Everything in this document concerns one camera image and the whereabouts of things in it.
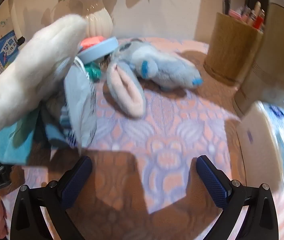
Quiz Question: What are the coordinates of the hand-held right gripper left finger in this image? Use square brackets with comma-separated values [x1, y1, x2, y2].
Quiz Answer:
[10, 156, 93, 240]

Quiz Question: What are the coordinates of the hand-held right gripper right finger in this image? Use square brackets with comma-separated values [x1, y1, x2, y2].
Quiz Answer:
[196, 155, 279, 240]

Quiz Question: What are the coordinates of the light blue cloth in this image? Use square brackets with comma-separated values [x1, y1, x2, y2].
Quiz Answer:
[0, 124, 33, 165]

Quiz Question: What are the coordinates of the grey blue cloth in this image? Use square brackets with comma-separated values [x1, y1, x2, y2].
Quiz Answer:
[44, 64, 98, 148]

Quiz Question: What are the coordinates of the large white plush toy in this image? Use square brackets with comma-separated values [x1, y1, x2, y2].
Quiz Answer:
[0, 14, 88, 134]

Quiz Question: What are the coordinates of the pink packet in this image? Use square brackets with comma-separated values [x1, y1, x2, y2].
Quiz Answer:
[80, 36, 105, 52]

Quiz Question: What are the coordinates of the white tissue pack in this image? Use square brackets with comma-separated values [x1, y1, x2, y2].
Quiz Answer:
[237, 101, 284, 188]

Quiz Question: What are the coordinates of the teal packet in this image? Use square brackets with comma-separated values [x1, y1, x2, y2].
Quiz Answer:
[85, 63, 101, 82]

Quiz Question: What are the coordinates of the grey blue bunny plush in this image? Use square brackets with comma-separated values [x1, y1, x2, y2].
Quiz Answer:
[104, 39, 204, 118]

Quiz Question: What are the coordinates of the beige cylindrical container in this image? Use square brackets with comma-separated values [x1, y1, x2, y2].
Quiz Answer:
[234, 2, 284, 116]

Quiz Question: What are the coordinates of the light blue round tin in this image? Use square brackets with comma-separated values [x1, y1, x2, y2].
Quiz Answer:
[78, 37, 119, 63]

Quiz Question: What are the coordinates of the wooden pen holder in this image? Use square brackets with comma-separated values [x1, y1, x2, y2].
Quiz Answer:
[203, 12, 264, 86]

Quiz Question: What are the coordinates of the white ribbed vase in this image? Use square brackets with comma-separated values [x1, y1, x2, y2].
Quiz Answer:
[83, 0, 114, 38]

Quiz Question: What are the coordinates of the bunch of pens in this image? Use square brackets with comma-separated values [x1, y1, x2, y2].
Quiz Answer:
[222, 0, 267, 32]

